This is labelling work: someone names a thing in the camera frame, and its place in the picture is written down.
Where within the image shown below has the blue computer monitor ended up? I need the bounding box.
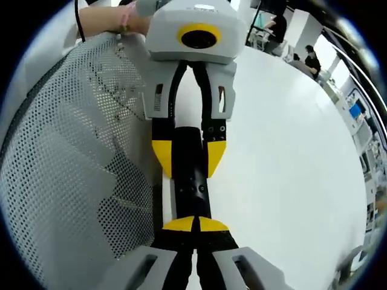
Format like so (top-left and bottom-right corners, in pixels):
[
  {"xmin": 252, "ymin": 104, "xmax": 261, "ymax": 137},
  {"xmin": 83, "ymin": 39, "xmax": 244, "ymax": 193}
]
[{"xmin": 349, "ymin": 98, "xmax": 367, "ymax": 120}]

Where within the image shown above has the person's left hand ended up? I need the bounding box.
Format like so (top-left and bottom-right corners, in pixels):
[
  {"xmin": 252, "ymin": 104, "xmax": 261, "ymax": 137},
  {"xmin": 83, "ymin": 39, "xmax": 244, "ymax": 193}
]
[{"xmin": 126, "ymin": 7, "xmax": 152, "ymax": 34}]

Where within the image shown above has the pink bracelet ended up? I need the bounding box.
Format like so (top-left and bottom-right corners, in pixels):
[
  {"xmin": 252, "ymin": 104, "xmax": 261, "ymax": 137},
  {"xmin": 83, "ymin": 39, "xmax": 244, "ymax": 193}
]
[{"xmin": 120, "ymin": 2, "xmax": 135, "ymax": 33}]

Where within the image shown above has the white chair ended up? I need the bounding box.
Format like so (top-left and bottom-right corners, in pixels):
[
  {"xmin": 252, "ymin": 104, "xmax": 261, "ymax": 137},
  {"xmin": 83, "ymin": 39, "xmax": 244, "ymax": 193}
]
[{"xmin": 247, "ymin": 26, "xmax": 270, "ymax": 50}]

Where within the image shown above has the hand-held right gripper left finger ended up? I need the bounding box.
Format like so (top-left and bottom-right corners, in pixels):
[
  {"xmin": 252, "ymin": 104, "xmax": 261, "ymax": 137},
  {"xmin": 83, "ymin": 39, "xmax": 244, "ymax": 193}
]
[{"xmin": 116, "ymin": 215, "xmax": 200, "ymax": 290}]

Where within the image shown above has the black cable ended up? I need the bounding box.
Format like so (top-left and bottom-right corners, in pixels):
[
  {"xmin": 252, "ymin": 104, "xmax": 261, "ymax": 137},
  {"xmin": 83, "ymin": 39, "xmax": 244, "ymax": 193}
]
[{"xmin": 74, "ymin": 0, "xmax": 88, "ymax": 44}]

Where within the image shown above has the black remote control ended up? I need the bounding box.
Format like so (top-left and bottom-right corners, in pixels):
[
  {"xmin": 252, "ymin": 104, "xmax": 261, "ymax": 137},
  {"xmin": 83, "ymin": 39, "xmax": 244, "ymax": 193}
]
[{"xmin": 171, "ymin": 126, "xmax": 212, "ymax": 221}]

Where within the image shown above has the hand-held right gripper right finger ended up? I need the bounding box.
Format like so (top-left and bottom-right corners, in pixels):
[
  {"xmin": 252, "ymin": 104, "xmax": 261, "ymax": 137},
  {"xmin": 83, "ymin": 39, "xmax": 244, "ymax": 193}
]
[{"xmin": 196, "ymin": 216, "xmax": 296, "ymax": 290}]

